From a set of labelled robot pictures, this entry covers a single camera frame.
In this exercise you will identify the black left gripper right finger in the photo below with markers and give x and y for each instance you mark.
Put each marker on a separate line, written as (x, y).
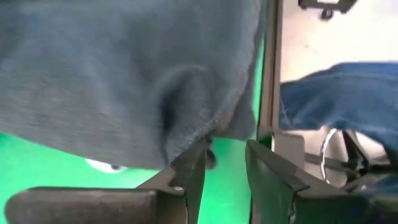
(311, 205)

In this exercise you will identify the black garment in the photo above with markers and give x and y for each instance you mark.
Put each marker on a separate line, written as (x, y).
(124, 77)

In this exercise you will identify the white paper hang tag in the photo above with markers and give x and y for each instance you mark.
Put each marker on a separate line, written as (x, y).
(104, 166)

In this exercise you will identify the person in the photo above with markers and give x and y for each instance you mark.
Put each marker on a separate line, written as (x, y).
(342, 96)

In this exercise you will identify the black office chair base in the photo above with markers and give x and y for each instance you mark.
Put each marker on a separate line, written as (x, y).
(326, 4)
(357, 165)

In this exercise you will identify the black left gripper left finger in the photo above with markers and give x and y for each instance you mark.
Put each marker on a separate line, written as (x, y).
(93, 207)

